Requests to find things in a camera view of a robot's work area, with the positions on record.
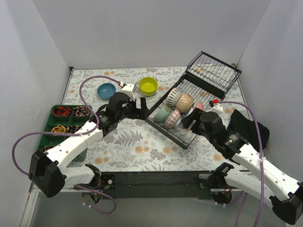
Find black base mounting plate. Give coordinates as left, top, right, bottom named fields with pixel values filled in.
left=73, top=171, right=243, bottom=201

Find green compartment tray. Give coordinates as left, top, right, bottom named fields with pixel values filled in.
left=37, top=105, right=91, bottom=152

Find pink patterned bowl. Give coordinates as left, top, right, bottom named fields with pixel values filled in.
left=195, top=102, right=204, bottom=111

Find aluminium frame rail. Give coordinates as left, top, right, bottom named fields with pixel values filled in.
left=20, top=171, right=296, bottom=227

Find red diamond pattern bowl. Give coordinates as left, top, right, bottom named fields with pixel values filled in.
left=164, top=109, right=181, bottom=129

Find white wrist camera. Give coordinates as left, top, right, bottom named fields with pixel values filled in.
left=207, top=99, right=223, bottom=115
left=119, top=81, right=137, bottom=101

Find blue striped white bowl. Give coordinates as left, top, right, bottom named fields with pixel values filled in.
left=166, top=87, right=182, bottom=107

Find orange rubber bands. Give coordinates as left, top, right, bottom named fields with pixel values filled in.
left=52, top=106, right=72, bottom=116

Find black wire dish rack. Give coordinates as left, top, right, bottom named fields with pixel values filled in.
left=146, top=51, right=242, bottom=149

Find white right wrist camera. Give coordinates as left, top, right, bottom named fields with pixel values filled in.
left=207, top=99, right=223, bottom=115

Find lime green bowl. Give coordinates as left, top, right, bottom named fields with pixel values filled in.
left=140, top=89, right=157, bottom=96
left=139, top=77, right=158, bottom=93

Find blue floral white bowl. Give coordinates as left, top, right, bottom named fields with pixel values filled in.
left=176, top=114, right=190, bottom=129

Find blue ceramic bowl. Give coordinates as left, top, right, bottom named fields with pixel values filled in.
left=97, top=83, right=116, bottom=100

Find yellow rubber bands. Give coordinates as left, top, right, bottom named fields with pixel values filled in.
left=51, top=124, right=67, bottom=134

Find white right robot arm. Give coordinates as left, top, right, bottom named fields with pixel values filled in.
left=179, top=108, right=303, bottom=225

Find beige ceramic bowl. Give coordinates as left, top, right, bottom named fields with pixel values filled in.
left=176, top=93, right=194, bottom=114

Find brown rubber bands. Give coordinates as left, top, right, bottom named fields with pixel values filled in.
left=39, top=146, right=53, bottom=153

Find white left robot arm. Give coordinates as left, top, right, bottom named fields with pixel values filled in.
left=28, top=92, right=149, bottom=198

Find dark patterned rubber bands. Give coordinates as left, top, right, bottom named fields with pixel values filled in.
left=72, top=106, right=91, bottom=117

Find black cloth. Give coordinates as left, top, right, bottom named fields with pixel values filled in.
left=227, top=110, right=270, bottom=152

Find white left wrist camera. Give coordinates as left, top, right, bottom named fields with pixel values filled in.
left=119, top=81, right=137, bottom=101

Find mint green flower bowl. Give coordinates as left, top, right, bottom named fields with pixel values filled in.
left=153, top=105, right=172, bottom=123

